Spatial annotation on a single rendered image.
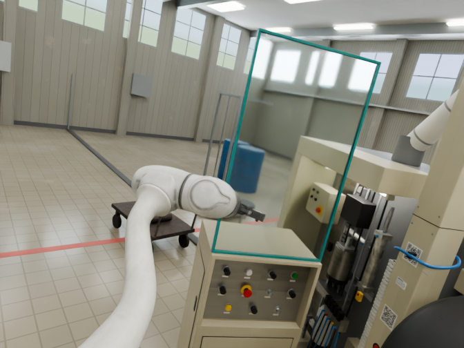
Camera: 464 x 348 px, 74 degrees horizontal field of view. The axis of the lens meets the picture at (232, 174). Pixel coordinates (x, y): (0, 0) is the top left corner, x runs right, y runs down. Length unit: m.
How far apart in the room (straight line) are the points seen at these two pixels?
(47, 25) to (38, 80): 1.53
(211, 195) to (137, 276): 0.24
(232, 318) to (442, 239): 0.99
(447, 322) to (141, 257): 0.94
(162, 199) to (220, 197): 0.15
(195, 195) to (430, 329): 0.84
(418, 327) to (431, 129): 1.00
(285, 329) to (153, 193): 1.17
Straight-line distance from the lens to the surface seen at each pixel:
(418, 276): 1.42
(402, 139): 1.94
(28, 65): 10.71
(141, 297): 0.61
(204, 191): 0.74
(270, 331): 1.75
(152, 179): 0.83
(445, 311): 1.26
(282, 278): 1.64
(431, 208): 1.39
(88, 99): 11.05
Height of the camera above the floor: 1.94
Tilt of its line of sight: 13 degrees down
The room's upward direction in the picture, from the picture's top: 12 degrees clockwise
